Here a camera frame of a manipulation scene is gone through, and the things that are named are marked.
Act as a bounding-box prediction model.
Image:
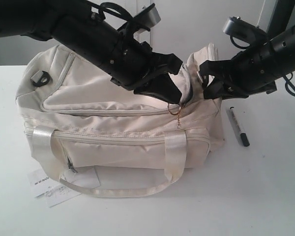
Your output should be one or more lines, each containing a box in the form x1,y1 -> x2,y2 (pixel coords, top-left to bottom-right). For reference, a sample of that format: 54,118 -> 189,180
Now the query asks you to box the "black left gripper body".
51,14 -> 162,90

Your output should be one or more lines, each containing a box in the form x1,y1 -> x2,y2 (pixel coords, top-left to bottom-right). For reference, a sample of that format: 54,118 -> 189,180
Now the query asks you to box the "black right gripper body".
221,44 -> 277,99

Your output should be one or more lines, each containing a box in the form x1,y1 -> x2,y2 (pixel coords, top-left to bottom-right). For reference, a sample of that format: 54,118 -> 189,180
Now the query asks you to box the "gold key ring zipper pull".
167,103 -> 184,129

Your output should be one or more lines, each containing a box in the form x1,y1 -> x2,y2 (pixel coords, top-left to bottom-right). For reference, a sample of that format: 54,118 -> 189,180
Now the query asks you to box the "cream fabric duffel bag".
16,43 -> 224,198

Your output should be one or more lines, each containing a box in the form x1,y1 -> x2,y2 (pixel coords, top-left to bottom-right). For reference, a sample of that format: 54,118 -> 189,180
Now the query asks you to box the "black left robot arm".
0,0 -> 182,104

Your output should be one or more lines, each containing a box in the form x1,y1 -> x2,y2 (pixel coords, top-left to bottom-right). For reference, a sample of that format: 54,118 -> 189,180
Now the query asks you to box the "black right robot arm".
199,25 -> 295,99

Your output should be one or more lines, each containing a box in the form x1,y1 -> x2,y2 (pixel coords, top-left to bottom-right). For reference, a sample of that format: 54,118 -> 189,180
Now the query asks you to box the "black and grey marker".
226,106 -> 250,148

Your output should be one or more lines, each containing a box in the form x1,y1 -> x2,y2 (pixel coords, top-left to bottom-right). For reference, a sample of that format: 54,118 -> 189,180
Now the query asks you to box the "white paper hang tag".
28,167 -> 101,208

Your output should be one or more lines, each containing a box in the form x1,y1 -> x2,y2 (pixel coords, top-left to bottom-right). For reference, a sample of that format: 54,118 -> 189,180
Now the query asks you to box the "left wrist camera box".
133,3 -> 161,34

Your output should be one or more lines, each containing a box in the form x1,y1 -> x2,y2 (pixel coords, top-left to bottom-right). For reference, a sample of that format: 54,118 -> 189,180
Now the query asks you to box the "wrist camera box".
133,3 -> 161,34
223,17 -> 267,46

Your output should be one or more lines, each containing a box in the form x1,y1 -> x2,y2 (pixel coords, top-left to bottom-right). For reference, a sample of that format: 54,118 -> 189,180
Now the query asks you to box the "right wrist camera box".
223,17 -> 267,46

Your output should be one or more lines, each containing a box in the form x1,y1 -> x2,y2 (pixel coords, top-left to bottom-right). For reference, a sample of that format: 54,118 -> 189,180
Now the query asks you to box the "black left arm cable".
90,1 -> 138,20

